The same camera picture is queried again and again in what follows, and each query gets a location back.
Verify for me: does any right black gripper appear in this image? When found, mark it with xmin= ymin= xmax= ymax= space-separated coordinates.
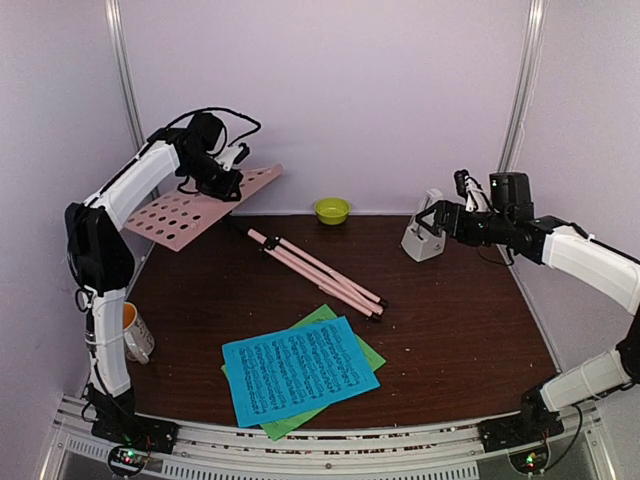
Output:
xmin=415 ymin=199 xmax=512 ymax=246

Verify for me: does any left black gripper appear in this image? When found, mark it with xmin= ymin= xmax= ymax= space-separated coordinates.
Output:
xmin=182 ymin=150 xmax=244 ymax=199

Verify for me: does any pink music stand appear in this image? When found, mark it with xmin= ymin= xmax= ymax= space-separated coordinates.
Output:
xmin=124 ymin=190 xmax=388 ymax=321

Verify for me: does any blue sheet music paper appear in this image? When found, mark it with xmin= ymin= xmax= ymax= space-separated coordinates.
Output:
xmin=221 ymin=315 xmax=381 ymax=429

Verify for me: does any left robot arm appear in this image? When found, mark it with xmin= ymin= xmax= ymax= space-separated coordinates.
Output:
xmin=64 ymin=107 xmax=250 ymax=444

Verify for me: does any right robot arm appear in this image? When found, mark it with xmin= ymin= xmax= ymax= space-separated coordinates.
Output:
xmin=415 ymin=170 xmax=639 ymax=442

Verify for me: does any white metronome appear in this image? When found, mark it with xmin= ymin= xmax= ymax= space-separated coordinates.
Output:
xmin=400 ymin=189 xmax=446 ymax=263

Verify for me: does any green plastic bowl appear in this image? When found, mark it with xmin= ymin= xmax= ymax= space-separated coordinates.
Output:
xmin=314 ymin=197 xmax=351 ymax=226

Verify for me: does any white patterned mug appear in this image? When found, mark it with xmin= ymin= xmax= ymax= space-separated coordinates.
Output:
xmin=123 ymin=302 xmax=155 ymax=365

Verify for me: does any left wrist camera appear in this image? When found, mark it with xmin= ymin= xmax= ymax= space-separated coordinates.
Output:
xmin=216 ymin=143 xmax=250 ymax=172

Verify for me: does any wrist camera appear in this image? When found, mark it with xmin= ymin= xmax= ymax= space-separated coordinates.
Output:
xmin=454 ymin=169 xmax=490 ymax=213
xmin=216 ymin=143 xmax=250 ymax=172

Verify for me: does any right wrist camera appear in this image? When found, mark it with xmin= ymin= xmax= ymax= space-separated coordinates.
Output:
xmin=454 ymin=169 xmax=490 ymax=213

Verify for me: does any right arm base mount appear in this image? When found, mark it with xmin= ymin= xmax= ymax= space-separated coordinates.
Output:
xmin=478 ymin=398 xmax=564 ymax=476

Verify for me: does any aluminium front rail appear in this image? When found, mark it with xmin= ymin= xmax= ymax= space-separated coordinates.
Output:
xmin=49 ymin=392 xmax=609 ymax=480

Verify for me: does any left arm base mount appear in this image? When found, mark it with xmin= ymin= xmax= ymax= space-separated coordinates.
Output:
xmin=91 ymin=401 xmax=179 ymax=479

